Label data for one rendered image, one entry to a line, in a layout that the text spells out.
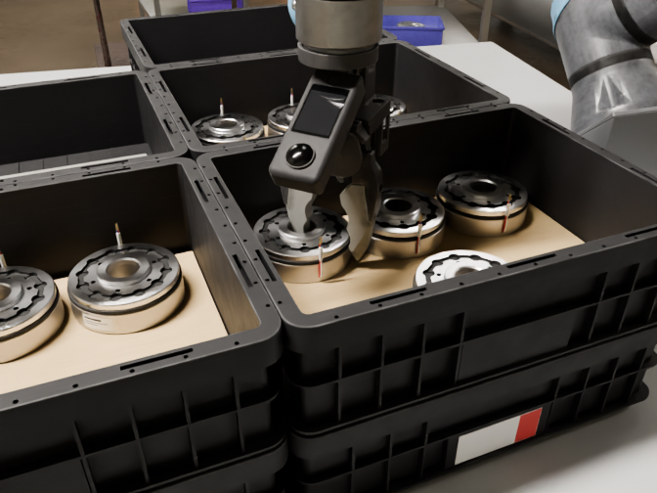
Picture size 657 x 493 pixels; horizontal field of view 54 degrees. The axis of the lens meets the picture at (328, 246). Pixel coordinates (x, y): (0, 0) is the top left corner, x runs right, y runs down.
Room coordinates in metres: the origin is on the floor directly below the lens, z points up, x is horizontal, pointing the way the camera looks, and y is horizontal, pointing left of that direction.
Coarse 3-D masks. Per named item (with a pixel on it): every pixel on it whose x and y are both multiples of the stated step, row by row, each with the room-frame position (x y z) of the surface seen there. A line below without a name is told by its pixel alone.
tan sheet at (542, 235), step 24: (528, 216) 0.64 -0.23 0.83; (456, 240) 0.59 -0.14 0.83; (480, 240) 0.59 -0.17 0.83; (504, 240) 0.59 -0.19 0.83; (528, 240) 0.59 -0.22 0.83; (552, 240) 0.59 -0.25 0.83; (576, 240) 0.59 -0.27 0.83; (360, 264) 0.54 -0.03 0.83; (384, 264) 0.54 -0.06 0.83; (408, 264) 0.54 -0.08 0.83; (288, 288) 0.50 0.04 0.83; (312, 288) 0.50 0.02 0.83; (336, 288) 0.50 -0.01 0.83; (360, 288) 0.50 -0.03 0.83; (384, 288) 0.50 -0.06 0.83; (408, 288) 0.50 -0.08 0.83; (312, 312) 0.47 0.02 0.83
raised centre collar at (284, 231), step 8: (312, 216) 0.58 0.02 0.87; (280, 224) 0.56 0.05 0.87; (288, 224) 0.57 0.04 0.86; (312, 224) 0.57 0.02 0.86; (320, 224) 0.56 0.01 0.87; (280, 232) 0.55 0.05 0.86; (288, 232) 0.55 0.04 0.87; (312, 232) 0.55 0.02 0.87; (320, 232) 0.55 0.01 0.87; (288, 240) 0.54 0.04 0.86; (296, 240) 0.54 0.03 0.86; (304, 240) 0.54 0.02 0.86; (312, 240) 0.54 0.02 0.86
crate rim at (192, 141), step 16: (416, 48) 0.97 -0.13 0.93; (192, 64) 0.90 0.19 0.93; (208, 64) 0.90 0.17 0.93; (224, 64) 0.90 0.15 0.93; (240, 64) 0.91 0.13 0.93; (432, 64) 0.91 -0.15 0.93; (160, 80) 0.83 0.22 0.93; (464, 80) 0.83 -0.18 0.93; (160, 96) 0.77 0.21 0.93; (496, 96) 0.77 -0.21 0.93; (176, 112) 0.71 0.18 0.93; (416, 112) 0.71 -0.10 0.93; (432, 112) 0.71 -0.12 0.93; (192, 128) 0.66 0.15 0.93; (192, 144) 0.62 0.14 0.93; (224, 144) 0.62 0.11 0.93; (240, 144) 0.62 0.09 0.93
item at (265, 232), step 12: (264, 216) 0.59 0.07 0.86; (276, 216) 0.59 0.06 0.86; (324, 216) 0.59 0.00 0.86; (336, 216) 0.59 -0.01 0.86; (264, 228) 0.57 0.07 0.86; (276, 228) 0.56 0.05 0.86; (336, 228) 0.57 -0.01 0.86; (264, 240) 0.54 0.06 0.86; (276, 240) 0.54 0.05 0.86; (324, 240) 0.54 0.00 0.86; (336, 240) 0.54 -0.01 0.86; (348, 240) 0.55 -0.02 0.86; (276, 252) 0.52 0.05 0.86; (288, 252) 0.52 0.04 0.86; (300, 252) 0.52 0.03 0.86; (312, 252) 0.52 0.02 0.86; (324, 252) 0.52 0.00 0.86
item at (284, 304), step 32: (384, 128) 0.66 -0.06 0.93; (544, 128) 0.68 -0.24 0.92; (608, 160) 0.59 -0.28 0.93; (224, 192) 0.52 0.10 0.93; (256, 256) 0.41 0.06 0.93; (544, 256) 0.41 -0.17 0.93; (576, 256) 0.41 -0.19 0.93; (608, 256) 0.42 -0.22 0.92; (640, 256) 0.44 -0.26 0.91; (416, 288) 0.37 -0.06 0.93; (448, 288) 0.37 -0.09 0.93; (480, 288) 0.38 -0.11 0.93; (512, 288) 0.39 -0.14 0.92; (544, 288) 0.40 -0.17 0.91; (288, 320) 0.33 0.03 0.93; (320, 320) 0.33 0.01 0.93; (352, 320) 0.34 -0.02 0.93; (384, 320) 0.35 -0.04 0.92; (416, 320) 0.36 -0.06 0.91
